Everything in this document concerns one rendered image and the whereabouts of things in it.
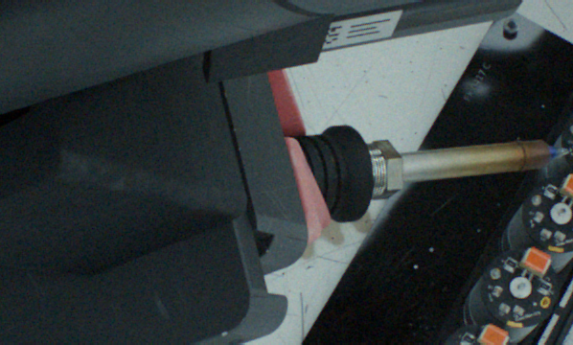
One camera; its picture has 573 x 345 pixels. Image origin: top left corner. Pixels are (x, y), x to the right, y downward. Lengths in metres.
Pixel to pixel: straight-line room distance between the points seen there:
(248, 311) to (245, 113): 0.04
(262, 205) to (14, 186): 0.06
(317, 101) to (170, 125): 0.29
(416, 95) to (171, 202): 0.30
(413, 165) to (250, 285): 0.13
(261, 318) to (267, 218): 0.02
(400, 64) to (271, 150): 0.26
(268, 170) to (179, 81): 0.03
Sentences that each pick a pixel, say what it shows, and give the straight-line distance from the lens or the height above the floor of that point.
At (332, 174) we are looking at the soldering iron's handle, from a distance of 0.31.
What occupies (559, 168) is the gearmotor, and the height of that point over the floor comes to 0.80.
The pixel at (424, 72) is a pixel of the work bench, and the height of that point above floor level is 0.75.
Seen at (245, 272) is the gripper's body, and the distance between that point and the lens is 0.21.
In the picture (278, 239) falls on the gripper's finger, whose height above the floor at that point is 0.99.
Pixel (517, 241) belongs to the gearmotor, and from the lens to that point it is 0.43.
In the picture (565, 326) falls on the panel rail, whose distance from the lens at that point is 0.41.
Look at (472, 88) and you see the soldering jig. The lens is 0.48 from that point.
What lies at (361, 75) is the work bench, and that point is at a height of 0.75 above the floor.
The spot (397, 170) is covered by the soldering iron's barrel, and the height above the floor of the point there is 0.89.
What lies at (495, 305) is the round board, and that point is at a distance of 0.41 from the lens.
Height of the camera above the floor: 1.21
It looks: 73 degrees down
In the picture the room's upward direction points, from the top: 1 degrees clockwise
